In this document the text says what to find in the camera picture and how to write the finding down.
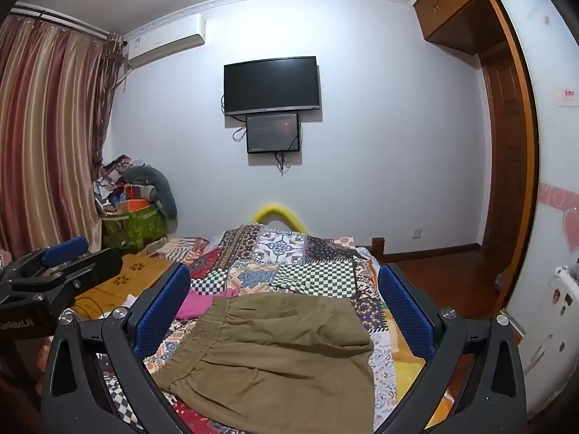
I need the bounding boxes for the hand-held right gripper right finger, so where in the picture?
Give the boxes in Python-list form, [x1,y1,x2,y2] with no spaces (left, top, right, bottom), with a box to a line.
[377,263,528,434]

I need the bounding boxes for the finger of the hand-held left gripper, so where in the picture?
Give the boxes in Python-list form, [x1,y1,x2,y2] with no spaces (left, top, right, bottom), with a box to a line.
[11,250,124,308]
[4,236,89,276]

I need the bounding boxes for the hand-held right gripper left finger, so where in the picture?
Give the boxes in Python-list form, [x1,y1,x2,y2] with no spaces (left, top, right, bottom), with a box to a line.
[40,262,200,434]

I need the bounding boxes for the olive green pants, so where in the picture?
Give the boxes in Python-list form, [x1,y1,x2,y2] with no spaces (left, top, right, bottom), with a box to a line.
[151,292,375,432]

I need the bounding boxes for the pink cloth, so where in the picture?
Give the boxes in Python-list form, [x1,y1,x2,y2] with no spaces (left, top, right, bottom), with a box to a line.
[174,287,240,322]

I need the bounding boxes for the mustard yellow flowered cloth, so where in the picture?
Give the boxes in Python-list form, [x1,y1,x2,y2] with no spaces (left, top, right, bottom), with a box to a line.
[75,253,172,314]

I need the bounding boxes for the yellow orange plush blanket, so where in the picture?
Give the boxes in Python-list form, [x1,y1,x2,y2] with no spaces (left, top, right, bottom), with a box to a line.
[389,325,455,419]

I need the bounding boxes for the orange box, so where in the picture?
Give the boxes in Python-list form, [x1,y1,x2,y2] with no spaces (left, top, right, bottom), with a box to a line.
[118,184,157,213]

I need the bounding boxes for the pile of assorted clutter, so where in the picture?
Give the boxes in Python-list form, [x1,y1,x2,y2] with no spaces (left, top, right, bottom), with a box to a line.
[93,154,150,218]

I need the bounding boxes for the grey plush toy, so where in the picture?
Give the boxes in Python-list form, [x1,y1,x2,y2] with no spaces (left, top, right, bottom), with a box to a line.
[122,165,178,218]

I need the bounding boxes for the striped red beige curtain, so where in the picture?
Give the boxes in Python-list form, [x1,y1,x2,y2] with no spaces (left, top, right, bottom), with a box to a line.
[0,7,125,258]

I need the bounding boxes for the patchwork printed bed quilt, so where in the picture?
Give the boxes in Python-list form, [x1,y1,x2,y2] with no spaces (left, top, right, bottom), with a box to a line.
[63,222,435,434]

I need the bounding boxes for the white wheeled cabinet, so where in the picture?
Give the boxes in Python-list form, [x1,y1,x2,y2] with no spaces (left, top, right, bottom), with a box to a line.
[507,264,579,421]

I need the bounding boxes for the yellow foam arch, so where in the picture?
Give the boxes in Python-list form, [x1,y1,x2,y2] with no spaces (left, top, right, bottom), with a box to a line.
[252,202,309,236]

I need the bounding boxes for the brown wooden door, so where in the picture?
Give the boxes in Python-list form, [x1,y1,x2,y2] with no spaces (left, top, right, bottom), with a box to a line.
[479,45,531,312]

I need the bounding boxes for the white sliding wardrobe door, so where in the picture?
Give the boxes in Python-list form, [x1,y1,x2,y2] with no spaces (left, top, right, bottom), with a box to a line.
[493,0,579,326]

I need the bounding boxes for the curtain rod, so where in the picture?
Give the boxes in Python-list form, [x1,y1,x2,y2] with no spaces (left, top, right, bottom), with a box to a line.
[11,2,111,39]

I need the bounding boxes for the wooden overhead cabinet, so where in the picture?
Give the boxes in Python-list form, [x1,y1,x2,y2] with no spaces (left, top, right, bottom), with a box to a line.
[413,0,510,55]

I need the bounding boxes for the small black wall monitor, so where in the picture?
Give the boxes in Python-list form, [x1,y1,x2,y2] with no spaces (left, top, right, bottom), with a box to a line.
[245,112,301,154]

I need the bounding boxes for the white wall air conditioner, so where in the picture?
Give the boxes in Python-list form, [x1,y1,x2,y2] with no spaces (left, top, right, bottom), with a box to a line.
[123,13,206,71]

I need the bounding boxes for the black wall television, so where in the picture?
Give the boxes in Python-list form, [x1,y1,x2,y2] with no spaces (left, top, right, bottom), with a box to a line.
[223,56,323,117]

